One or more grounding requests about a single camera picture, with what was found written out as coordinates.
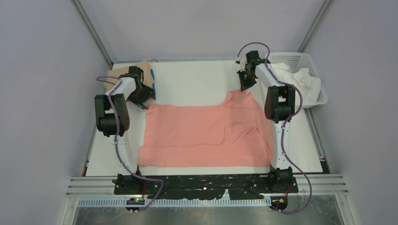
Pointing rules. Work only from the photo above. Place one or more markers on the right aluminium corner post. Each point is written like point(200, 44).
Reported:
point(317, 21)

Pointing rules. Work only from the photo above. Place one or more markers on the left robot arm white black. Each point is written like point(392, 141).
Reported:
point(113, 120)

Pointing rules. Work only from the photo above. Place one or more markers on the aluminium frame rail front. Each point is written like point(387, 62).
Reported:
point(100, 186)

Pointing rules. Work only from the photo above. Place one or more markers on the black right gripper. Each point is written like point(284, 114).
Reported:
point(245, 85)

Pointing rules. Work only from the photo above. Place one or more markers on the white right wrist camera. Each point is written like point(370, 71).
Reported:
point(241, 63)

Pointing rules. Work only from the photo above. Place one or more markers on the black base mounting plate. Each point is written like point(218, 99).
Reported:
point(201, 187)

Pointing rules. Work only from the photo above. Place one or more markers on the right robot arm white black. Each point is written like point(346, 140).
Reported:
point(279, 108)

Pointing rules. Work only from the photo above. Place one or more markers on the white slotted cable duct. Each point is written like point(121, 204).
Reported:
point(163, 203)

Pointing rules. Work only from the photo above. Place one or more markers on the white plastic laundry basket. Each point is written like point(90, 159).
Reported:
point(296, 61)

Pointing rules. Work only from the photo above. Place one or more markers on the salmon pink t shirt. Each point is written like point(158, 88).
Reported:
point(234, 133)

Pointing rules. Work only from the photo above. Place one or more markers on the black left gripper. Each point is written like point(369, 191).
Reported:
point(149, 93)

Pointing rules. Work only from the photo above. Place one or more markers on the white t shirt in basket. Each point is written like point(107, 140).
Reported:
point(308, 85)

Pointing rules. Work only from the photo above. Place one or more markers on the folded blue t shirt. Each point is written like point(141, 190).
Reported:
point(152, 74)

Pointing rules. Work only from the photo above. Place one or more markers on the left aluminium corner post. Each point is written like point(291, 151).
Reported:
point(93, 26)

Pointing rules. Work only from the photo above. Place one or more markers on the aluminium corner post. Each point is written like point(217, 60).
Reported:
point(317, 21)
point(93, 26)

